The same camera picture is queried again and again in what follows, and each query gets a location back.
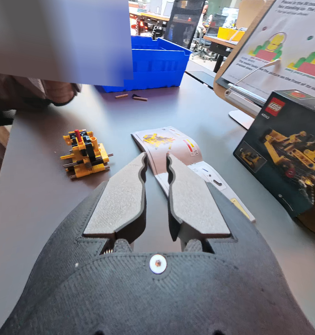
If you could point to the black mesh office chair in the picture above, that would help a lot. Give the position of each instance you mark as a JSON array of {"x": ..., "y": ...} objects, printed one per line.
[{"x": 182, "y": 23}]

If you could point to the person's left forearm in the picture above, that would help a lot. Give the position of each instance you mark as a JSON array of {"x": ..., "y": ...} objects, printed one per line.
[{"x": 29, "y": 89}]

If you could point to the lego instruction booklet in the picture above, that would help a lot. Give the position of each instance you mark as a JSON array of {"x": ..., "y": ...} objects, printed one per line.
[{"x": 160, "y": 149}]

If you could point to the yellow lego bulldozer model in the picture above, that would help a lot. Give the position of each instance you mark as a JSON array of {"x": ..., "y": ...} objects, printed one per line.
[{"x": 85, "y": 157}]

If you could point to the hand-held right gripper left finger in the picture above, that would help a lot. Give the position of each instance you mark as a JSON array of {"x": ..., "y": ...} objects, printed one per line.
[{"x": 118, "y": 201}]

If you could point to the wooden document stand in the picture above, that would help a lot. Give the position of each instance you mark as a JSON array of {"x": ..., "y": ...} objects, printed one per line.
[{"x": 226, "y": 62}]

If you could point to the printed instruction sheet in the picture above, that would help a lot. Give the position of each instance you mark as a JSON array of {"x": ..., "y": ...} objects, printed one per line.
[{"x": 291, "y": 60}]

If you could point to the blue plastic bin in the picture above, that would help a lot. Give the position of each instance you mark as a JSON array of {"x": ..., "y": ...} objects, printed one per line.
[{"x": 157, "y": 65}]

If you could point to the office chair with wheels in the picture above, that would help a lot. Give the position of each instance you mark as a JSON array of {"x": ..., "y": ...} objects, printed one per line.
[{"x": 202, "y": 51}]

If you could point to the cluttered background workbench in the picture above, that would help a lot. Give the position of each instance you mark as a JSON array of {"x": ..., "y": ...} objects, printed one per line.
[{"x": 147, "y": 17}]

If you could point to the wooden background desk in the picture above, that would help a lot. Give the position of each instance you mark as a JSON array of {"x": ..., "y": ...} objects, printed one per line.
[{"x": 220, "y": 43}]

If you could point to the yellow storage bins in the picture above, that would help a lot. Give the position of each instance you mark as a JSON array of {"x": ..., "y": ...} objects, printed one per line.
[{"x": 229, "y": 33}]

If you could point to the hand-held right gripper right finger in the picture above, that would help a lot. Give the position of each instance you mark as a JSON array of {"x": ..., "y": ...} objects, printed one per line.
[{"x": 196, "y": 204}]

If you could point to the dark lego set box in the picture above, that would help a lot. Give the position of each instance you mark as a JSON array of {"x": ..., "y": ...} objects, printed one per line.
[{"x": 275, "y": 170}]

